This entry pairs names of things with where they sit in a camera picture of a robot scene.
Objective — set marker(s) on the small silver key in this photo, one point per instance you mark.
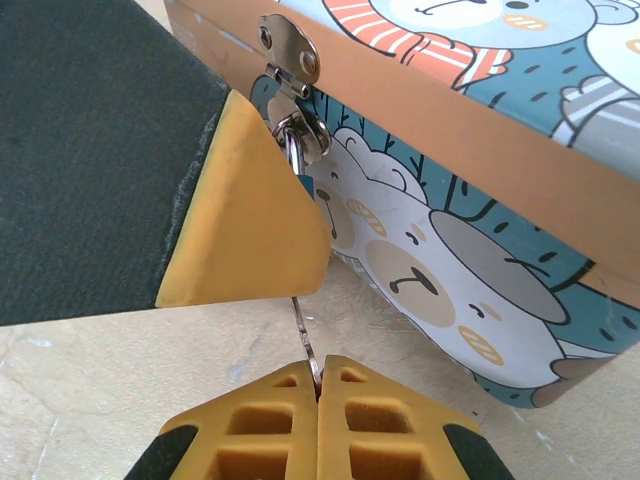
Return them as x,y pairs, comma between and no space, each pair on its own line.
305,335

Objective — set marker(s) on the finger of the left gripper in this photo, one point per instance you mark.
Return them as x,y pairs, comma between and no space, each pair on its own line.
100,175

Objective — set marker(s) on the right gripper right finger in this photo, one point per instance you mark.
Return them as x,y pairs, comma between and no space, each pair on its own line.
380,450

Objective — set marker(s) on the bear print tin box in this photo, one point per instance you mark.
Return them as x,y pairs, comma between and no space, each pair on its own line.
500,175

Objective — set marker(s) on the silver metal hasp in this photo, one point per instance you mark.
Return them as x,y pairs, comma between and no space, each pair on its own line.
290,45

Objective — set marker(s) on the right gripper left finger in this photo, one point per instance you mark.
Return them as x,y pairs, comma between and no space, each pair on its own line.
260,450

